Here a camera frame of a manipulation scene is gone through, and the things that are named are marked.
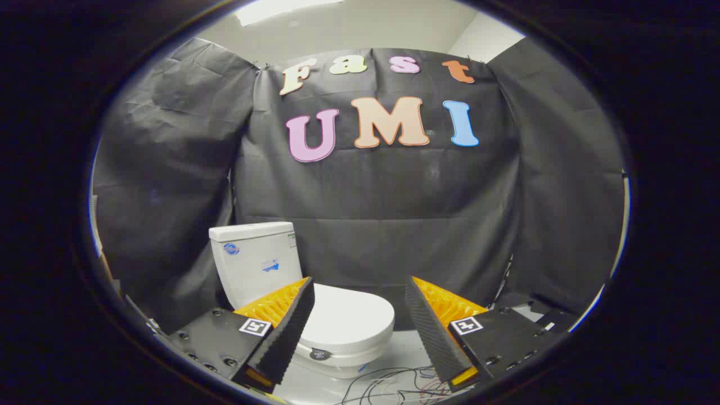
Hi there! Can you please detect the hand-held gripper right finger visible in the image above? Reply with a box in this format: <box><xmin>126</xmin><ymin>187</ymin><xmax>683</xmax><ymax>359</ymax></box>
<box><xmin>404</xmin><ymin>276</ymin><xmax>572</xmax><ymax>393</ymax></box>

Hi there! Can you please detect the ceiling light panel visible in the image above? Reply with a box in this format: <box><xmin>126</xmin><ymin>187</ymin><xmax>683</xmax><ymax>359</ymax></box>
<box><xmin>235</xmin><ymin>0</ymin><xmax>344</xmax><ymax>26</ymax></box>

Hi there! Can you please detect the white ceramic toilet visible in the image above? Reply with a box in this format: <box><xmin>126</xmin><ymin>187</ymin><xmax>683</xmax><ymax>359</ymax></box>
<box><xmin>209</xmin><ymin>222</ymin><xmax>394</xmax><ymax>379</ymax></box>

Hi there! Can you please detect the black backdrop cloth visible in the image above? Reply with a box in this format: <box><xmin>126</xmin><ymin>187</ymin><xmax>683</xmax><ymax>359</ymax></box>
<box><xmin>92</xmin><ymin>37</ymin><xmax>626</xmax><ymax>338</ymax></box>

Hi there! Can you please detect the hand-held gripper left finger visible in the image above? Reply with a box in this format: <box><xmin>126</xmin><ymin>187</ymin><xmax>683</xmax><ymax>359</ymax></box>
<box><xmin>168</xmin><ymin>276</ymin><xmax>316</xmax><ymax>394</ymax></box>

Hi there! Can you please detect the tangle of thin floor cables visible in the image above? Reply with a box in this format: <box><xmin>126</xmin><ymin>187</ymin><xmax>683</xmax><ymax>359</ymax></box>
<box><xmin>332</xmin><ymin>366</ymin><xmax>451</xmax><ymax>405</ymax></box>

